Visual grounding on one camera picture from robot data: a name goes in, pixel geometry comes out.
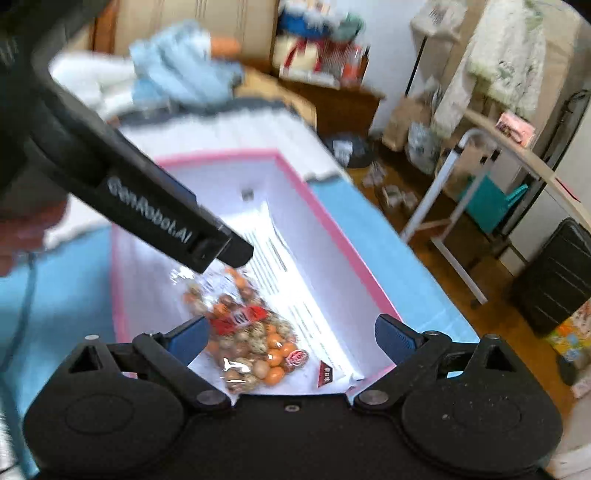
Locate blue and white plush bundle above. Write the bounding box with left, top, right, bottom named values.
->
left=278, top=0, right=334, bottom=38

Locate person's left hand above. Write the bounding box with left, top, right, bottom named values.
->
left=0, top=199, right=70, bottom=278

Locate red wire basket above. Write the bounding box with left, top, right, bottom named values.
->
left=318, top=39, right=370, bottom=78

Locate white wardrobe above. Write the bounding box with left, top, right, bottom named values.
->
left=501, top=152, right=591, bottom=278

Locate clear mixed nut packet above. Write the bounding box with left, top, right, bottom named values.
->
left=170, top=264, right=356, bottom=395

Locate white fluffy robe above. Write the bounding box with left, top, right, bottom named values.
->
left=434, top=0, right=548, bottom=139

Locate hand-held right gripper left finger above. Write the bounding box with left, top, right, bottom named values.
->
left=62, top=316, right=232, bottom=414

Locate white folding table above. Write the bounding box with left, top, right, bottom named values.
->
left=401, top=107, right=585, bottom=306

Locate colourful gift bag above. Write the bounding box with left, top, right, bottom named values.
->
left=545, top=305, right=591, bottom=370

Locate wooden padded headboard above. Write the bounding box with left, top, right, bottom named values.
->
left=92, top=0, right=283, bottom=75

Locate black bag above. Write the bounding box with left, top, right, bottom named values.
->
left=323, top=134, right=376, bottom=169

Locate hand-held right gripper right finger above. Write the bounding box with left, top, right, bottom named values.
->
left=353, top=314, right=520, bottom=411

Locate tan pillow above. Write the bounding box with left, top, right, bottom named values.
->
left=233, top=69, right=319, bottom=134

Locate wooden nightstand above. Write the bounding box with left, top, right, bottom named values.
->
left=277, top=76, right=386, bottom=139

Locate black suitcase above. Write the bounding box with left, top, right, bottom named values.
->
left=510, top=217, right=591, bottom=337

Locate brown paper bag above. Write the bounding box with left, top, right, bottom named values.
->
left=382, top=95, right=435, bottom=153

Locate white gift box red ribbon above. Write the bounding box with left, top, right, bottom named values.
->
left=271, top=34, right=320, bottom=71

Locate light blue goose plush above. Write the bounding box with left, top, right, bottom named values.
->
left=129, top=23, right=245, bottom=106

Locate pink tissue box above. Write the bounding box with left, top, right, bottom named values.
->
left=495, top=112, right=539, bottom=148

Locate white cloth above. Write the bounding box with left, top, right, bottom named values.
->
left=48, top=53, right=136, bottom=121

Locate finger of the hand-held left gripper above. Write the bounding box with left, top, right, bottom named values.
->
left=139, top=157, right=200, bottom=208
left=189, top=222, right=256, bottom=274

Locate teal bag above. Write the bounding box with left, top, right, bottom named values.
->
left=462, top=175, right=529, bottom=236

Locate orange label bottle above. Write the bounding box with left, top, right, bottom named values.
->
left=342, top=46, right=371, bottom=88

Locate white grey quilt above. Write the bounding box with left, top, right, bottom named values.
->
left=111, top=108, right=345, bottom=185

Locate pair of sneakers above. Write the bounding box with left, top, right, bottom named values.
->
left=362, top=164, right=419, bottom=210

